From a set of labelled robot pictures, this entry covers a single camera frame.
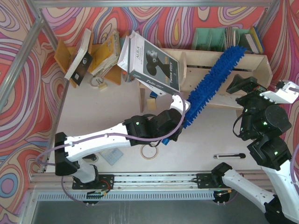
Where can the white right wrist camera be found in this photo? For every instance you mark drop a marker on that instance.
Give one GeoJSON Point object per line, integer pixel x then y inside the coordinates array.
{"type": "Point", "coordinates": [286, 92]}

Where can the blue and yellow book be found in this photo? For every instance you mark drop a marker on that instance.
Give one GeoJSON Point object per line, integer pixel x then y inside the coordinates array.
{"type": "Point", "coordinates": [254, 41]}

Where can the blue microfiber duster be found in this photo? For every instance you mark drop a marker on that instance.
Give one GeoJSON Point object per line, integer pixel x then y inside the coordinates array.
{"type": "Point", "coordinates": [212, 81]}

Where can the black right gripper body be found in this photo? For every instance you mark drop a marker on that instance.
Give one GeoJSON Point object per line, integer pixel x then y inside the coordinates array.
{"type": "Point", "coordinates": [246, 88]}

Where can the yellow wooden book rack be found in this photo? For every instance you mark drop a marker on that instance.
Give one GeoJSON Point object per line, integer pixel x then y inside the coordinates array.
{"type": "Point", "coordinates": [63, 55]}

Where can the small blue sharpener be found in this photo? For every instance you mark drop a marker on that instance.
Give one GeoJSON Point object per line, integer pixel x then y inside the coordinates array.
{"type": "Point", "coordinates": [153, 95]}

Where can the beige masking tape roll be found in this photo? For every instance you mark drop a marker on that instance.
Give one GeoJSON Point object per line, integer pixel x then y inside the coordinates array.
{"type": "Point", "coordinates": [147, 152]}

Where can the gold binder clip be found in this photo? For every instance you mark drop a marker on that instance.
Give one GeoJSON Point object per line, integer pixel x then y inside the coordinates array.
{"type": "Point", "coordinates": [102, 86]}

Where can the yellow sticky note pad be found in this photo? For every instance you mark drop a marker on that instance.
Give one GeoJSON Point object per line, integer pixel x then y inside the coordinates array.
{"type": "Point", "coordinates": [151, 104]}

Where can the teal desk file organizer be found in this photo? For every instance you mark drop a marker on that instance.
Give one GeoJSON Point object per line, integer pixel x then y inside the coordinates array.
{"type": "Point", "coordinates": [220, 39]}

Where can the white and black paperback book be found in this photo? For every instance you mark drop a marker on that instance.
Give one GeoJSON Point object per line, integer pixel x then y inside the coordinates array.
{"type": "Point", "coordinates": [80, 59]}

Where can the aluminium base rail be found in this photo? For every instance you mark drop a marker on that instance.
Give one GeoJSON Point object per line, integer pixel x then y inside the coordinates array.
{"type": "Point", "coordinates": [128, 181]}

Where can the pen cup with pens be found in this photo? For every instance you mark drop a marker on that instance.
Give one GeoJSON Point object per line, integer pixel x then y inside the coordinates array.
{"type": "Point", "coordinates": [126, 77]}

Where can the large Twins story book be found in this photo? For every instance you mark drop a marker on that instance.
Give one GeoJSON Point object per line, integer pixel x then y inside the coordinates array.
{"type": "Point", "coordinates": [149, 64]}

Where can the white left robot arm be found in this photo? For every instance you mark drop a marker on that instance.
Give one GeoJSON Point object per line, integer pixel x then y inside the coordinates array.
{"type": "Point", "coordinates": [137, 130]}

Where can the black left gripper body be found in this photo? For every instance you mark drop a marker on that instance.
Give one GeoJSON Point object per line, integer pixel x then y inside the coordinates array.
{"type": "Point", "coordinates": [178, 123]}

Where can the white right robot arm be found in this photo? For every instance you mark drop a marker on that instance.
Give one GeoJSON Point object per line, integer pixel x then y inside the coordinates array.
{"type": "Point", "coordinates": [263, 121]}

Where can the stack of yellow books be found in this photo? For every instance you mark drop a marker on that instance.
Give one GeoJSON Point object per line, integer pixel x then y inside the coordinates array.
{"type": "Point", "coordinates": [106, 56]}

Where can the light wooden bookshelf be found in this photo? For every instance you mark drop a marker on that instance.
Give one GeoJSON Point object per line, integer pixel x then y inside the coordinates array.
{"type": "Point", "coordinates": [196, 64]}

